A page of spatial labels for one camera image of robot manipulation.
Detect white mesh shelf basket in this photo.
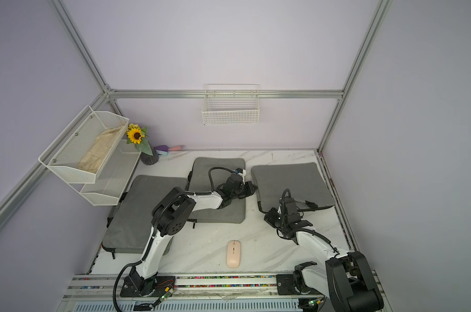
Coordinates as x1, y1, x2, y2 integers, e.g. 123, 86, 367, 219
79, 140, 140, 206
39, 106, 129, 184

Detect white wire wall basket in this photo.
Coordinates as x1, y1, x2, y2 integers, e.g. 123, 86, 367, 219
202, 84, 260, 126

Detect artificial sunflower bouquet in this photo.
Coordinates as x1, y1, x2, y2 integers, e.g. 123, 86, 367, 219
126, 123, 154, 155

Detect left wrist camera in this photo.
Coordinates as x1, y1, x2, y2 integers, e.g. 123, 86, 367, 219
234, 168, 247, 181

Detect grey laptop bag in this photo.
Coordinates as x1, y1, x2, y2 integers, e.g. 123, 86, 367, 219
251, 162, 335, 213
102, 175, 187, 254
187, 157, 247, 225

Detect pastel toy mushrooms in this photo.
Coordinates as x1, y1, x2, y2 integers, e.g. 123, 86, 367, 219
154, 145, 183, 155

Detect upper white mesh shelf basket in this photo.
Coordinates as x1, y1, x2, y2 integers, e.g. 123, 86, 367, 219
39, 106, 129, 184

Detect aluminium frame rails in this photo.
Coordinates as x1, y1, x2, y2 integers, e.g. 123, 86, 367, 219
0, 0, 394, 312

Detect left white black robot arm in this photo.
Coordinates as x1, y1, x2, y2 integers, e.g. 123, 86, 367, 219
112, 166, 258, 311

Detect beige cloth in basket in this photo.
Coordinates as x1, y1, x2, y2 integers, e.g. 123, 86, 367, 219
78, 126, 124, 174

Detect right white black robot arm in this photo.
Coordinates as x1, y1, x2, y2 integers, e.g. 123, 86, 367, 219
264, 188, 385, 311

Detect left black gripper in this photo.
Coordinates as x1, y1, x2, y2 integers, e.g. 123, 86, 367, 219
232, 181, 259, 200

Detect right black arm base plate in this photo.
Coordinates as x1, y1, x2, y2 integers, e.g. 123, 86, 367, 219
276, 274, 329, 296

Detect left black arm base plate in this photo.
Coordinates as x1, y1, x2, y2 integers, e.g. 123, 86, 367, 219
120, 273, 176, 298

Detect lower white mesh shelf basket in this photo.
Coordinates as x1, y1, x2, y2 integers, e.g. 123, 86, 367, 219
79, 140, 140, 206

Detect pink computer mouse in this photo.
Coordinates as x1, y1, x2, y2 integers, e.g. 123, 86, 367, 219
226, 240, 241, 269

